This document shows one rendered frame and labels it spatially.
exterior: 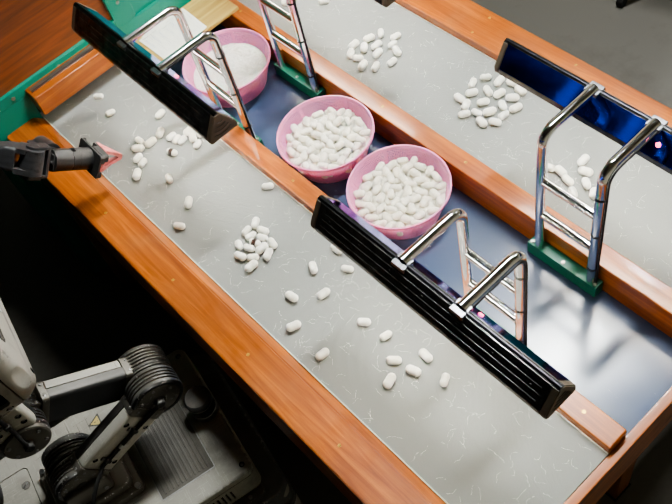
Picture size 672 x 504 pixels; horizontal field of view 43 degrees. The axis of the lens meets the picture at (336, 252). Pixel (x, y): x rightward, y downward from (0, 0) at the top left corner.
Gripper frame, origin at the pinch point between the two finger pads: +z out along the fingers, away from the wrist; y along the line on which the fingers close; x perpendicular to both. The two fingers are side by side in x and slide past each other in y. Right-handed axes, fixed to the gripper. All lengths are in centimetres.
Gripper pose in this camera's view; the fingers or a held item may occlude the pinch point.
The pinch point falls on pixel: (118, 156)
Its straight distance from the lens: 234.8
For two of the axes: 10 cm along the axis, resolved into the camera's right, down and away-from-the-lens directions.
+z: 6.8, -1.3, 7.3
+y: -6.5, -5.6, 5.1
